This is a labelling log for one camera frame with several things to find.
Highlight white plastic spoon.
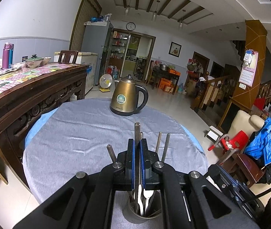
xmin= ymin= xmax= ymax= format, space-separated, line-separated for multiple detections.
xmin=143 ymin=189 xmax=154 ymax=215
xmin=137 ymin=184 xmax=144 ymax=216

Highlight red plastic stool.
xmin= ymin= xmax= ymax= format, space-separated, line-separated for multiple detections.
xmin=208 ymin=130 xmax=249 ymax=154

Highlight metal utensil holder cup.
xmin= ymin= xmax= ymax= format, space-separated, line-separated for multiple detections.
xmin=123 ymin=189 xmax=162 ymax=224

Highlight blue jacket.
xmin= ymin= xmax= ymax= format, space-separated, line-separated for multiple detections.
xmin=244 ymin=118 xmax=271 ymax=166

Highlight cream armchair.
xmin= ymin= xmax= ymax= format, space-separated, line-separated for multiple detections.
xmin=226 ymin=110 xmax=265 ymax=139

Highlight grey table cloth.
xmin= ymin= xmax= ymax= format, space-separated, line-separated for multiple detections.
xmin=22 ymin=99 xmax=208 ymax=203

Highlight wooden stair railing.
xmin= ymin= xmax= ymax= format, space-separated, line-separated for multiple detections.
xmin=190 ymin=75 xmax=236 ymax=111

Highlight orange boxes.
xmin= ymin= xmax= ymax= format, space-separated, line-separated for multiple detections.
xmin=158 ymin=69 xmax=180 ymax=95

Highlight gold electric kettle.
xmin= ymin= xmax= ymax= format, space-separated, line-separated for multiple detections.
xmin=110 ymin=74 xmax=148 ymax=116

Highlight dark carved wooden table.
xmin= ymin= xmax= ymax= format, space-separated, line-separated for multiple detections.
xmin=0 ymin=65 xmax=88 ymax=187

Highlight small white fan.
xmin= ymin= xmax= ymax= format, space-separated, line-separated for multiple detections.
xmin=99 ymin=74 xmax=113 ymax=93

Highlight framed picture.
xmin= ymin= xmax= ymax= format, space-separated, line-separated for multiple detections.
xmin=169 ymin=42 xmax=181 ymax=57

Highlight white chest freezer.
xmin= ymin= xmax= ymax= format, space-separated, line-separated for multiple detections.
xmin=54 ymin=51 xmax=98 ymax=95

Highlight checkered floral tablecloth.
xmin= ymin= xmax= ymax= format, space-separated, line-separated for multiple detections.
xmin=0 ymin=63 xmax=77 ymax=94

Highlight dark wooden chair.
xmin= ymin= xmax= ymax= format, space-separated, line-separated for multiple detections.
xmin=58 ymin=50 xmax=79 ymax=64

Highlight green lidded bowl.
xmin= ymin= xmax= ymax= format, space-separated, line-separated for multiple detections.
xmin=25 ymin=54 xmax=43 ymax=68

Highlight grey refrigerator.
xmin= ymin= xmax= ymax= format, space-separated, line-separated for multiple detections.
xmin=81 ymin=21 xmax=113 ymax=85

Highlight blue water bottle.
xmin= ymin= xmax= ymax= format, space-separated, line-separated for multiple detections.
xmin=8 ymin=44 xmax=14 ymax=68

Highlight purple water bottle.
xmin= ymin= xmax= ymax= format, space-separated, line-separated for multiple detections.
xmin=2 ymin=42 xmax=11 ymax=69

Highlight black cable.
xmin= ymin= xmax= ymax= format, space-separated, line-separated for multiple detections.
xmin=242 ymin=180 xmax=271 ymax=203

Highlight wall calendar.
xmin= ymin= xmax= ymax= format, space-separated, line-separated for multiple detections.
xmin=239 ymin=50 xmax=258 ymax=87

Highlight round wall clock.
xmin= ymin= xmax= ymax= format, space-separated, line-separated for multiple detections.
xmin=126 ymin=22 xmax=136 ymax=31

